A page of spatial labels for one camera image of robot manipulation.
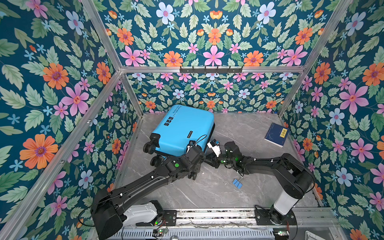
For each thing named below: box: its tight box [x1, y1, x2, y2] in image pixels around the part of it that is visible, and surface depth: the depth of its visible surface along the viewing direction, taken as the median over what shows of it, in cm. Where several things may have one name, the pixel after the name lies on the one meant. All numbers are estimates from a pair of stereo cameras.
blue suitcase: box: [143, 104, 215, 157], surface depth 87 cm
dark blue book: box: [264, 122, 289, 148], surface depth 107 cm
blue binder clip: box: [232, 178, 243, 189], surface depth 86 cm
